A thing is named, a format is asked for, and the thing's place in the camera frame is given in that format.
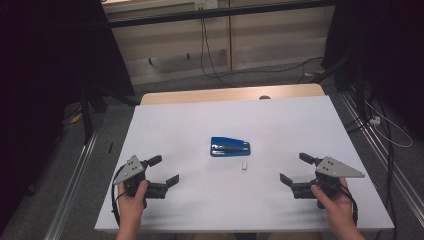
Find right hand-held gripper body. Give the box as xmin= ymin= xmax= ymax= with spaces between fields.
xmin=290 ymin=155 xmax=366 ymax=209

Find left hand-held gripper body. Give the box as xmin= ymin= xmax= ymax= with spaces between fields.
xmin=113 ymin=154 xmax=168 ymax=209

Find blue stapler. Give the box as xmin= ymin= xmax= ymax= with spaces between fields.
xmin=209 ymin=136 xmax=252 ymax=158

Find person's left hand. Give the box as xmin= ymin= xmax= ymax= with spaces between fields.
xmin=117 ymin=179 xmax=149 ymax=231

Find person's right hand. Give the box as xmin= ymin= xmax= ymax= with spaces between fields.
xmin=310 ymin=177 xmax=359 ymax=231

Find white table board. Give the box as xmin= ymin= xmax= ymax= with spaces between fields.
xmin=94 ymin=95 xmax=395 ymax=233

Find wooden table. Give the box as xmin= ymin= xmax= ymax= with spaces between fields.
xmin=139 ymin=83 xmax=326 ymax=106

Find black curtain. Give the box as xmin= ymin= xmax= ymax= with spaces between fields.
xmin=321 ymin=0 xmax=424 ymax=141
xmin=0 ymin=0 xmax=136 ymax=231

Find black horizontal bar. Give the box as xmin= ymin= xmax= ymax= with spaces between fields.
xmin=107 ymin=0 xmax=336 ymax=29

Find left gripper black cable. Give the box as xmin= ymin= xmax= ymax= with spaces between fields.
xmin=111 ymin=164 xmax=127 ymax=227

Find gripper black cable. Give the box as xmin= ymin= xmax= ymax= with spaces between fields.
xmin=111 ymin=164 xmax=127 ymax=227
xmin=339 ymin=183 xmax=360 ymax=227

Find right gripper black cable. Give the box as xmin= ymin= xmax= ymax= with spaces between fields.
xmin=339 ymin=183 xmax=360 ymax=227

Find aluminium floor rail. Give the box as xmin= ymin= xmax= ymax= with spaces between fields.
xmin=339 ymin=92 xmax=424 ymax=228
xmin=43 ymin=131 xmax=99 ymax=240

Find black cable by rail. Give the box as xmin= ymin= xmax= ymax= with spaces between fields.
xmin=344 ymin=96 xmax=399 ymax=240

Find white cable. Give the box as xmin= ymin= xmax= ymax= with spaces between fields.
xmin=363 ymin=99 xmax=414 ymax=149

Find black floor cable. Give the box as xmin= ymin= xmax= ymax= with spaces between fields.
xmin=213 ymin=55 xmax=325 ymax=85

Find black hanging cables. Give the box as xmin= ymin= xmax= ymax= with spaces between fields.
xmin=199 ymin=6 xmax=232 ymax=88

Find white wall outlet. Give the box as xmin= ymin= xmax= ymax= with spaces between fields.
xmin=194 ymin=0 xmax=219 ymax=11

